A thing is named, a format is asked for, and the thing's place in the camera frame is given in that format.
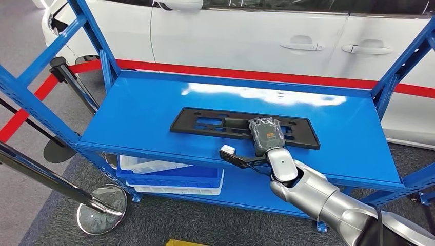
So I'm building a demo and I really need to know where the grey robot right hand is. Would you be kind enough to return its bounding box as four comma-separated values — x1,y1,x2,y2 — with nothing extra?
248,116,286,158

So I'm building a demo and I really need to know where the black plastic panel part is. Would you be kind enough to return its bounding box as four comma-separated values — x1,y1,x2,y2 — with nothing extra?
169,107,321,151

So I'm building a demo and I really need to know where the blue metal shelf rack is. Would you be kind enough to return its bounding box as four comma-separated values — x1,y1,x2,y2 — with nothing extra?
0,0,435,235

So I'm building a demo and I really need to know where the long red barrier belt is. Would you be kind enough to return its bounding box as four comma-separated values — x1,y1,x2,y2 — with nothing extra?
68,59,435,100

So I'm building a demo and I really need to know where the slatted white plastic crate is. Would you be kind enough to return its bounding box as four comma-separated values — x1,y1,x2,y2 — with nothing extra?
126,169,226,196

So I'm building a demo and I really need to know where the white car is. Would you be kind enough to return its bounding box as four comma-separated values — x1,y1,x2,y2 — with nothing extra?
32,0,435,150

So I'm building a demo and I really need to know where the yellow floor tape marking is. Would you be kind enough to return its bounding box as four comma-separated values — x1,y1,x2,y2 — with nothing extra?
165,238,209,246

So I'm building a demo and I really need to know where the black pole with round base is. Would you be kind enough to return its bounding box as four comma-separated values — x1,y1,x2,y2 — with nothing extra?
0,97,77,165

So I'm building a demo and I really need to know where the short red barrier belt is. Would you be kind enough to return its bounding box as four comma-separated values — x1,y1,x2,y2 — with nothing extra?
0,73,61,144

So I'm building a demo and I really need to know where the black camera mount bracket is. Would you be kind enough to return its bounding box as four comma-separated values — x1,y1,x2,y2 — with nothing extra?
219,149,272,171

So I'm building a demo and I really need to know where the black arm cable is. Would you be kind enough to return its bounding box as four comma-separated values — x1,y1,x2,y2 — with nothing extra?
368,203,386,246

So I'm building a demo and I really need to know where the chrome stanchion post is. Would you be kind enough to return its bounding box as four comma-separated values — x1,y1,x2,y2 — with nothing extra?
0,140,128,236
49,56,100,117

